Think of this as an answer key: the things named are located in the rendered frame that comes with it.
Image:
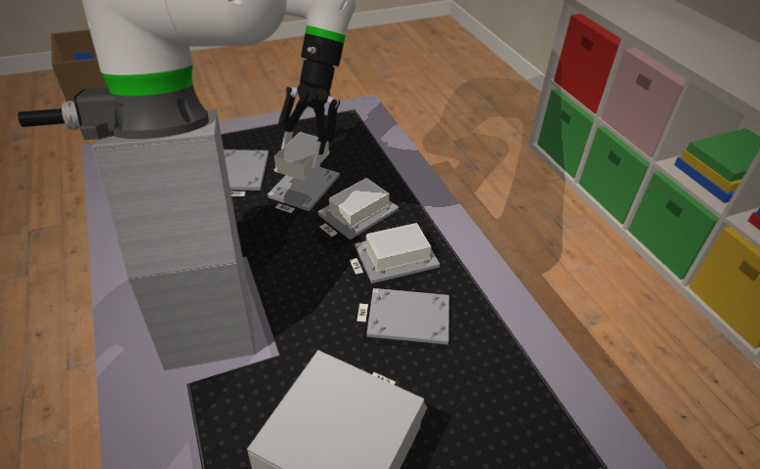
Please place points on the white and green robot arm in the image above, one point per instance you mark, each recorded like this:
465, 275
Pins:
143, 50

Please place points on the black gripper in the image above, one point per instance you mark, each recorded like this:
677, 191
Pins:
312, 76

